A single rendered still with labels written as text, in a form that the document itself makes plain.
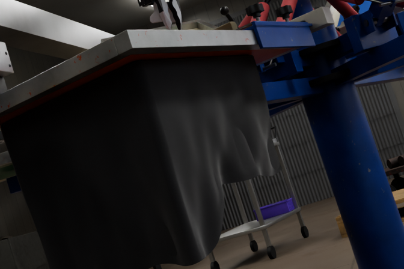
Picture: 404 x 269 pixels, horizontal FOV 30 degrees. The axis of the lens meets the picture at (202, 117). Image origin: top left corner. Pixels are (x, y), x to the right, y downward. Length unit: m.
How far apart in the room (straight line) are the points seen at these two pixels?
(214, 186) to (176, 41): 0.33
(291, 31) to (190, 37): 0.46
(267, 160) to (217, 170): 0.21
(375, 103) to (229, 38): 9.70
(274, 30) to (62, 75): 0.60
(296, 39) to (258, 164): 0.38
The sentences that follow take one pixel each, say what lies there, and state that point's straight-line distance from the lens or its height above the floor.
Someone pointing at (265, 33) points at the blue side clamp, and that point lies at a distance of 1.86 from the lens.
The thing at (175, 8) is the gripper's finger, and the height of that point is 1.17.
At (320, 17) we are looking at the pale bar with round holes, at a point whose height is 1.01.
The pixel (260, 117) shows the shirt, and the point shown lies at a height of 0.79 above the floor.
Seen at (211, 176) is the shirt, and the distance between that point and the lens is 1.63.
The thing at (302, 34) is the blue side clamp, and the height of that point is 0.97.
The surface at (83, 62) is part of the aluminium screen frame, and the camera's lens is 1.51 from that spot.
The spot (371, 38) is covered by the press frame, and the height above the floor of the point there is 0.96.
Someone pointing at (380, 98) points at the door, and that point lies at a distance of 11.38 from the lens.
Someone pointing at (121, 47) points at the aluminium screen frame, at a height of 0.96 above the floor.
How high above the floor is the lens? 0.65
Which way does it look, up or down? 5 degrees up
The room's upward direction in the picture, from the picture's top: 18 degrees counter-clockwise
